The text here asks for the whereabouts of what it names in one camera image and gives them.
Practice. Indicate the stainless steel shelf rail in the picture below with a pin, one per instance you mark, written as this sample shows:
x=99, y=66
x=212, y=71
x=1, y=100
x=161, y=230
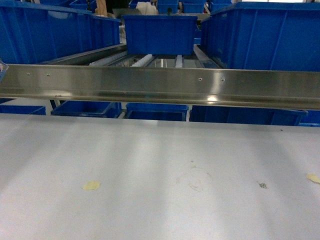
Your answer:
x=293, y=90

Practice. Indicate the lower blue bin centre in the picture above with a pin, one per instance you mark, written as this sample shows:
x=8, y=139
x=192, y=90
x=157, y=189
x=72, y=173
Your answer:
x=157, y=111

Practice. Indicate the large blue bin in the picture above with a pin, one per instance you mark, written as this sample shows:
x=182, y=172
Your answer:
x=33, y=33
x=273, y=36

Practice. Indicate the large blue bin right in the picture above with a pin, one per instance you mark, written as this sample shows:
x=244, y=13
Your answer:
x=273, y=36

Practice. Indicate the lower blue bin right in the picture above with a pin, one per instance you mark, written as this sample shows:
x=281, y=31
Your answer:
x=246, y=115

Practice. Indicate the large blue bin left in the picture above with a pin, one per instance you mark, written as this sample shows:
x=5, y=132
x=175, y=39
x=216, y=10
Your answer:
x=33, y=33

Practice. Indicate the far lower left blue bin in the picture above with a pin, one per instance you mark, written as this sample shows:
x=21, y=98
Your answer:
x=23, y=109

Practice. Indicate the white roller track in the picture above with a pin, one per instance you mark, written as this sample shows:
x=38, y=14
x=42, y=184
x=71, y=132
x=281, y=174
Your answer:
x=143, y=61

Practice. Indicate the yellow tape patch right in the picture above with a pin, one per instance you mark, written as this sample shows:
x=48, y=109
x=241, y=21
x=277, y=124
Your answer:
x=314, y=178

